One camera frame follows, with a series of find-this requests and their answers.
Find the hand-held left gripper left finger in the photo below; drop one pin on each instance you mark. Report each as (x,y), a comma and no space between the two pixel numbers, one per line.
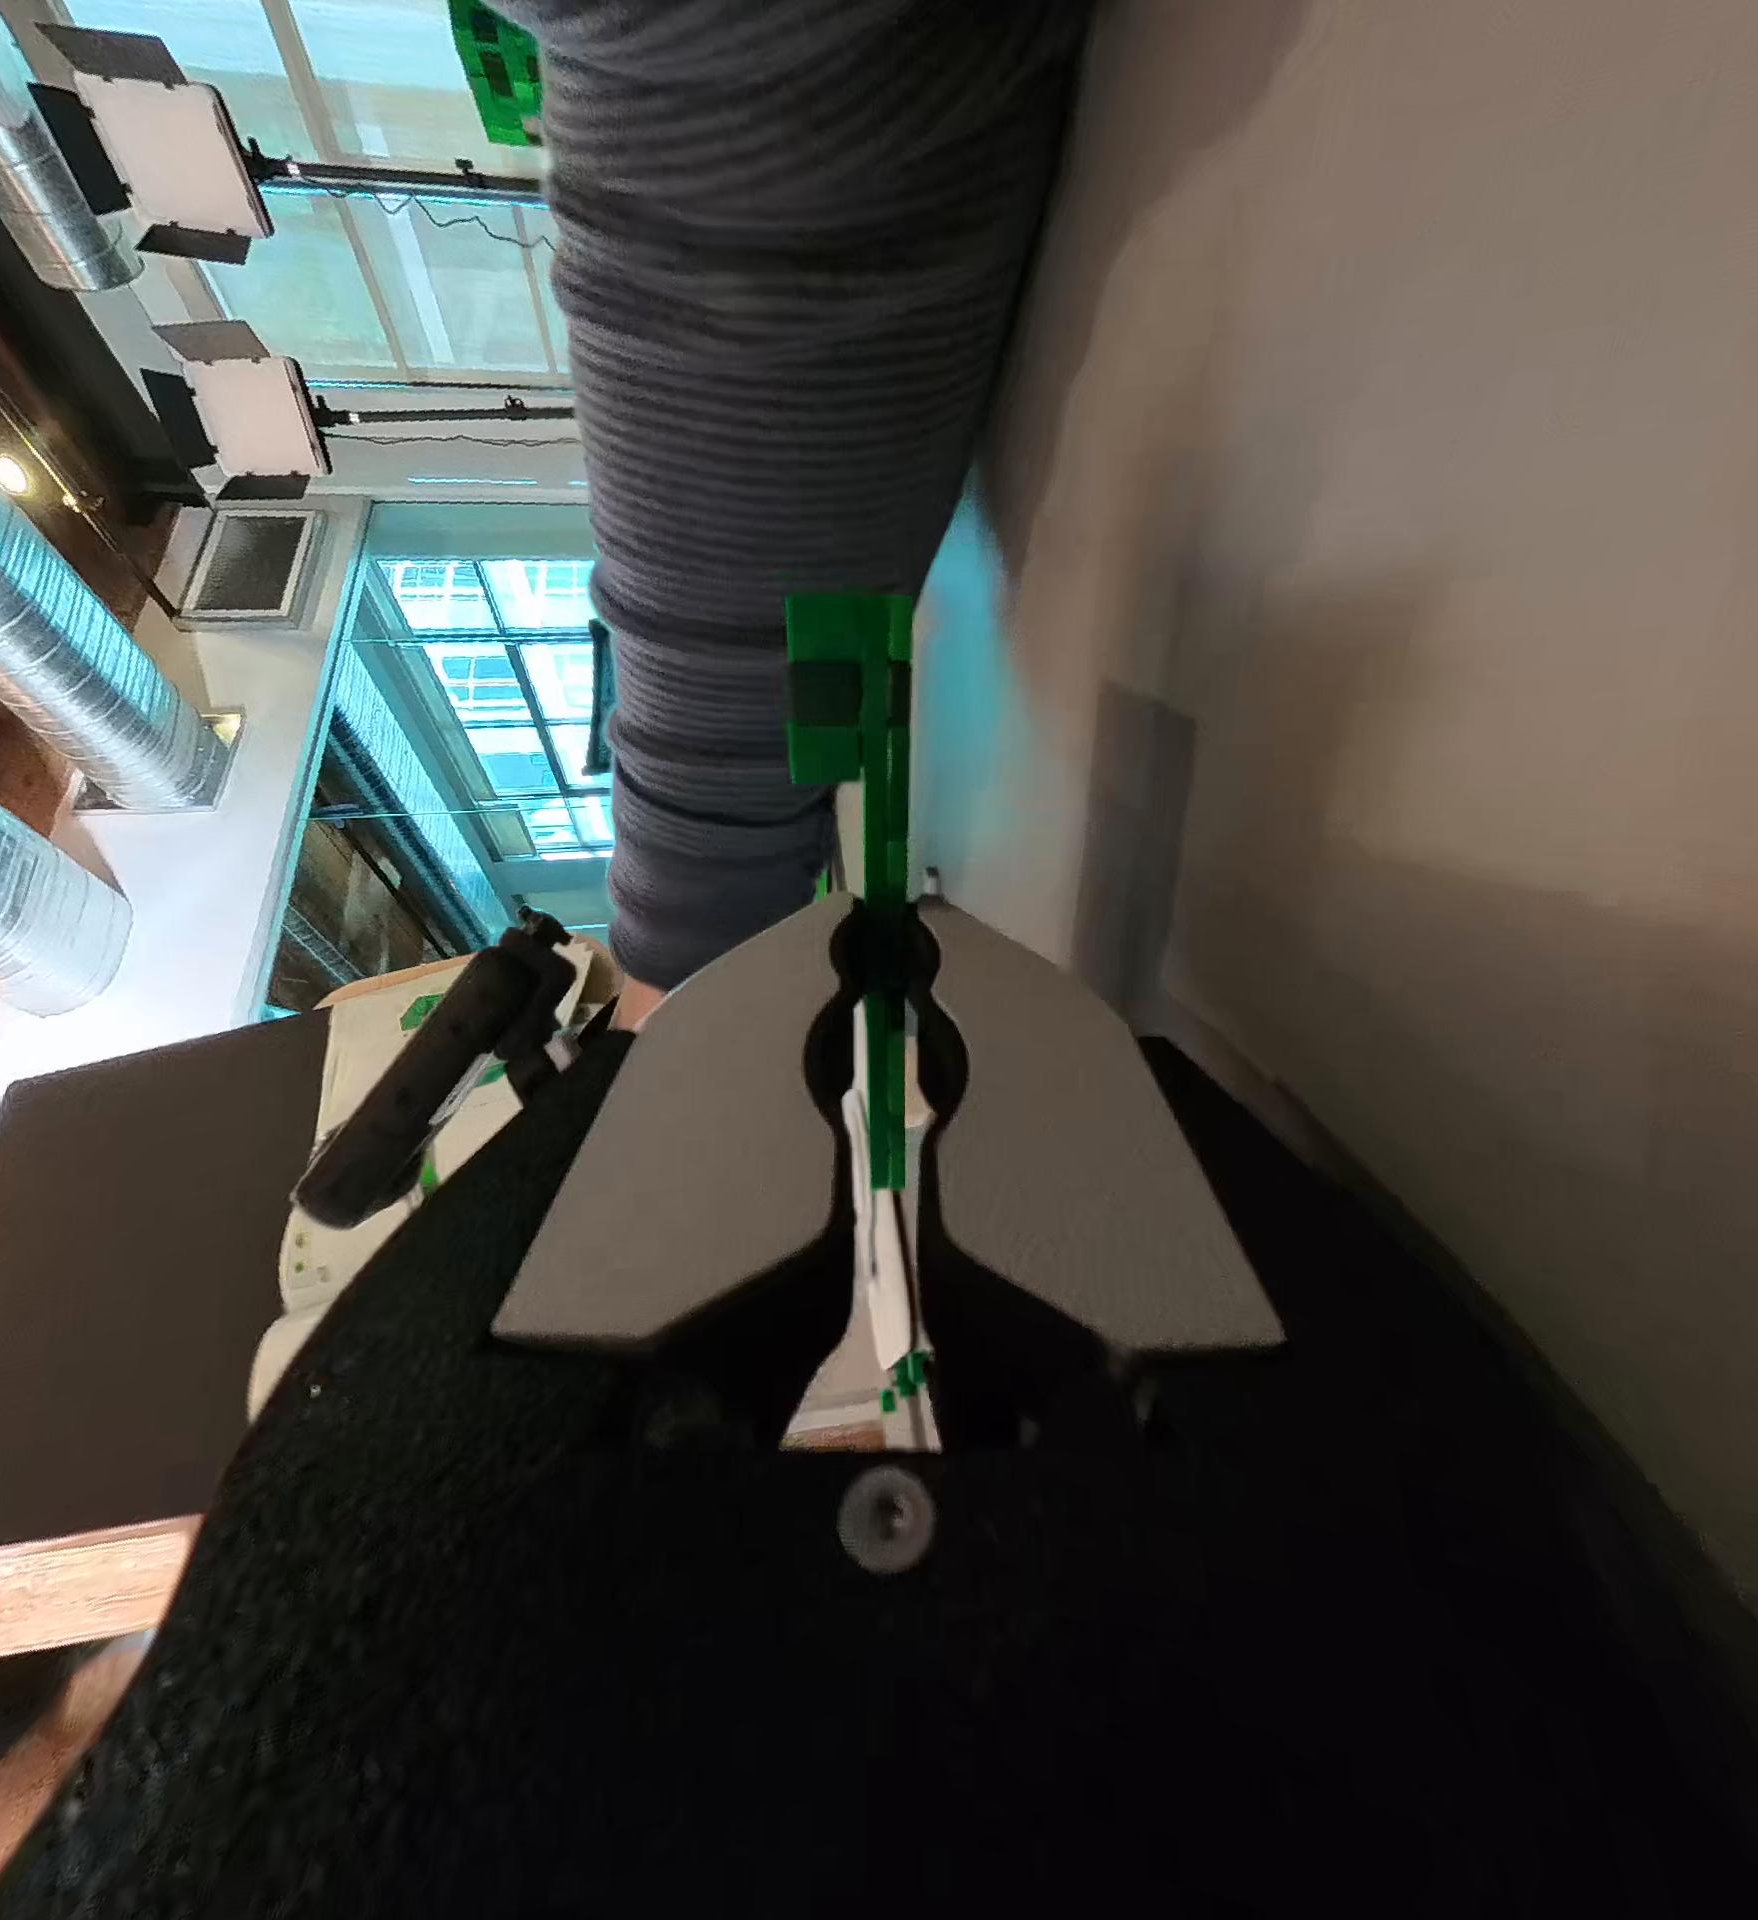
(668,1170)

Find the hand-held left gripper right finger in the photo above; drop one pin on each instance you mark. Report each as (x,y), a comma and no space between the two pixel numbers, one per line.
(1088,1185)

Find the green brick plate assembly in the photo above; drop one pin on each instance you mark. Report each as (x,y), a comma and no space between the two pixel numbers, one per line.
(887,749)

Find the person's right forearm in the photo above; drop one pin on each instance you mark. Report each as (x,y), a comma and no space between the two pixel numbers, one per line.
(776,376)

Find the grey desk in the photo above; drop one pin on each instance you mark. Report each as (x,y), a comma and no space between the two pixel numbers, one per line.
(1421,601)

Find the white book stand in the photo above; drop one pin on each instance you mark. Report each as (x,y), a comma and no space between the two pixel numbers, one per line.
(879,1307)

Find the black screen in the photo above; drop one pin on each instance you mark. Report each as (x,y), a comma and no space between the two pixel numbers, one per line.
(116,1292)

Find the black light stand pole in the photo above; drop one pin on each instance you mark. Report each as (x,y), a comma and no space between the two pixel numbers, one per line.
(400,172)
(444,411)

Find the studio light panel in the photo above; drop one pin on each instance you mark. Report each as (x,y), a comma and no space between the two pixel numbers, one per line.
(257,421)
(167,151)

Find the white wall vent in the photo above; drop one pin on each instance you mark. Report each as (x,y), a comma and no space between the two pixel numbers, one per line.
(252,566)

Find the thin silver air duct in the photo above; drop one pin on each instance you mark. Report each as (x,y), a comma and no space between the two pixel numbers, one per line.
(46,211)

